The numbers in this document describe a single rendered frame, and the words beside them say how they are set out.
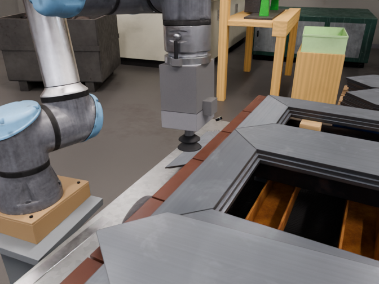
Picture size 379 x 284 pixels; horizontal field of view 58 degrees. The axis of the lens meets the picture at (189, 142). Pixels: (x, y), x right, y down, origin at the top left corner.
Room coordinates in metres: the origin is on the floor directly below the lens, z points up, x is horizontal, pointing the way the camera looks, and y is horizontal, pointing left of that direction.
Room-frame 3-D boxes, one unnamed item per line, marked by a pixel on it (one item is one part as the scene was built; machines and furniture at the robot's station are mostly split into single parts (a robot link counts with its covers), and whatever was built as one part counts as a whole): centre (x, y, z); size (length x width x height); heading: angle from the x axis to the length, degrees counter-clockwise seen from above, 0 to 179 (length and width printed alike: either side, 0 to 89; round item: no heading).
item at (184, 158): (1.01, -0.07, 0.70); 0.39 x 0.12 x 0.04; 153
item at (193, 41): (0.55, 0.00, 1.13); 0.08 x 0.08 x 0.05
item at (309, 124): (0.97, -0.38, 0.79); 0.06 x 0.05 x 0.04; 63
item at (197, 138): (0.54, 0.00, 0.96); 0.04 x 0.04 x 0.02
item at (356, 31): (5.86, -2.02, 0.34); 1.69 x 1.55 x 0.69; 69
